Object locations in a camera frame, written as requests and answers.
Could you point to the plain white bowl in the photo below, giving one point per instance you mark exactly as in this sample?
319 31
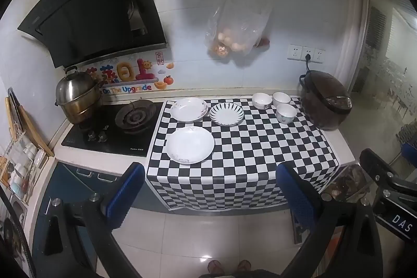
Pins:
280 99

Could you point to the colourful wall sticker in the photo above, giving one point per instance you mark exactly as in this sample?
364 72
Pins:
130 72

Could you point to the black glass gas stove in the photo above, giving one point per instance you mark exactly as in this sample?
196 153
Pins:
97 144

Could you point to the white bowl with dark print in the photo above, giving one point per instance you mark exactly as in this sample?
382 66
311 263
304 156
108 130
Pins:
261 100

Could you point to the stainless steel steamer pot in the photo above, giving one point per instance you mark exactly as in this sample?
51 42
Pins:
76 92

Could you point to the blue striped white plate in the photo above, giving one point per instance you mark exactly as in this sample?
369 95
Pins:
226 114

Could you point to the black stove knob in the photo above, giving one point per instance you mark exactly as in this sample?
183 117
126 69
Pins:
103 136
92 135

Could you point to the person's right foot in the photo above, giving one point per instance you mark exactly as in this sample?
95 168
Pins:
244 265

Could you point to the person's foot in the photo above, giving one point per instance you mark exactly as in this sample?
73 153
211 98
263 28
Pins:
244 265
215 266

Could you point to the clear plastic bag of eggs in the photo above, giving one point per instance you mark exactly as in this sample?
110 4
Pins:
234 24

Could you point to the countertop storage rack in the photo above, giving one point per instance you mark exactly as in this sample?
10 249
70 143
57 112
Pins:
22 164

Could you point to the round gas burner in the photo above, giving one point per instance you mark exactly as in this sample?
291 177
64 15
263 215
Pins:
135 118

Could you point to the white wall socket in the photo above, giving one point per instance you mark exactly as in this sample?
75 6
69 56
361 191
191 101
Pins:
319 56
308 51
295 52

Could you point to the wooden cutting board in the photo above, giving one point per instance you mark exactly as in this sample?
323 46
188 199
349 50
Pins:
32 134

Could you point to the black white checkered cloth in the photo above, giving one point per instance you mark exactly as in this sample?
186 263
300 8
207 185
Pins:
247 154

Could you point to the person's left foot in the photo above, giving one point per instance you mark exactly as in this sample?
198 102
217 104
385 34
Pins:
215 266

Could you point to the brown rice cooker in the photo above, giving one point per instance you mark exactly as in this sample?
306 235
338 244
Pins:
322 102

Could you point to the white plate with floral print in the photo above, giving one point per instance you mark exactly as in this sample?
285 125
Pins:
189 108

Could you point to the black range hood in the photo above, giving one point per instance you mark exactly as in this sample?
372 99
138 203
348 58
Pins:
91 14

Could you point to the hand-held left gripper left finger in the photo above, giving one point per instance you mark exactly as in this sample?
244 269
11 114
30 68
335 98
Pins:
127 196

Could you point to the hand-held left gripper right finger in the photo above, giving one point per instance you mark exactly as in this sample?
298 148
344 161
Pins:
298 199

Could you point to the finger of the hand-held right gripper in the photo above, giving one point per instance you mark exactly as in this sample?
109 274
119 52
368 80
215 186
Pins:
391 199
374 164

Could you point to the white bowl blue red flowers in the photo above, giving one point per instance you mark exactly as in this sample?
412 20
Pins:
286 113

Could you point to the plain white plate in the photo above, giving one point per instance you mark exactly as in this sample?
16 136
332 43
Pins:
190 145

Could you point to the frosted glass door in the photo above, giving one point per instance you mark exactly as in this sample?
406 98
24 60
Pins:
391 69

